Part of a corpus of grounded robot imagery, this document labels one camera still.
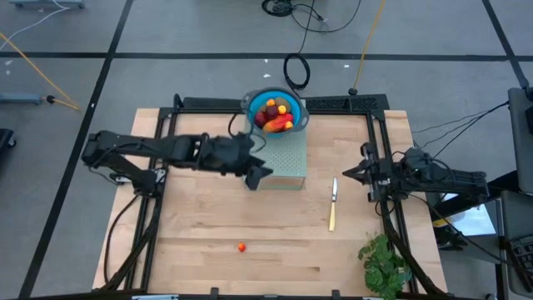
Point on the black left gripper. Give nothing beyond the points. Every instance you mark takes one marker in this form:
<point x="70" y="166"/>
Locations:
<point x="227" y="154"/>

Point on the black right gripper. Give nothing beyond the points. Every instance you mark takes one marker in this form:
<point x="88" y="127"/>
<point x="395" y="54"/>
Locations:
<point x="381" y="173"/>

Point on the red-yellow mango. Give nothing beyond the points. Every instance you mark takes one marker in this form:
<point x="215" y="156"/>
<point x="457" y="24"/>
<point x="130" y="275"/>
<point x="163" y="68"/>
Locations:
<point x="277" y="123"/>

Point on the blue collapsible colander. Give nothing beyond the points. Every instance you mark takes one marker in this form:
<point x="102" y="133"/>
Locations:
<point x="256" y="100"/>

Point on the red pepper front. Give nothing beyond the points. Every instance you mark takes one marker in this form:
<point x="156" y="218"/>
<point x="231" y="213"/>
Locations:
<point x="242" y="247"/>

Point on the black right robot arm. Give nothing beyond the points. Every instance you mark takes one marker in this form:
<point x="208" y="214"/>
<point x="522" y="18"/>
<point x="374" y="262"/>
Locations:
<point x="441" y="177"/>

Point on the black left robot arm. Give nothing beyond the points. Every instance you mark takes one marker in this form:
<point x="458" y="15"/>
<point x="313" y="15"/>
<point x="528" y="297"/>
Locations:
<point x="137" y="148"/>

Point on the green perforated metal shelf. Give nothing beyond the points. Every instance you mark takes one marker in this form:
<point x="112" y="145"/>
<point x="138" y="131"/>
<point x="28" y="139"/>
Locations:
<point x="287" y="160"/>

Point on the potted green plant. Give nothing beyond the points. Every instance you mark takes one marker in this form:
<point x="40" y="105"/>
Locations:
<point x="383" y="266"/>

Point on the white flat panel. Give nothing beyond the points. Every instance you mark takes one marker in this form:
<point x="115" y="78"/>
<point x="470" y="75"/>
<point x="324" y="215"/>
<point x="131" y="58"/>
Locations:
<point x="472" y="223"/>

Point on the grey side desk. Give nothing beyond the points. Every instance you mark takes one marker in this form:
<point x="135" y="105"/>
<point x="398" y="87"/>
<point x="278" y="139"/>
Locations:
<point x="522" y="125"/>

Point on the black keyboard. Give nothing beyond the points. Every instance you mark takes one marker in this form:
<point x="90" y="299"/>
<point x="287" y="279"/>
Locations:
<point x="522" y="254"/>

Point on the black floor object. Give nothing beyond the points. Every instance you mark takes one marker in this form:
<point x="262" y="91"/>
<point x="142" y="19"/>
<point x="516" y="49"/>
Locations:
<point x="6" y="139"/>

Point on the black metal table frame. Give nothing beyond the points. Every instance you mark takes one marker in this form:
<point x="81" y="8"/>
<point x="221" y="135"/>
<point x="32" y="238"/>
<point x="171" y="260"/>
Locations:
<point x="208" y="103"/>

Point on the grey floor rail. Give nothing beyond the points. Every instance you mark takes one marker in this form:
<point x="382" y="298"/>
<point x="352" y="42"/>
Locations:
<point x="21" y="98"/>
<point x="46" y="4"/>

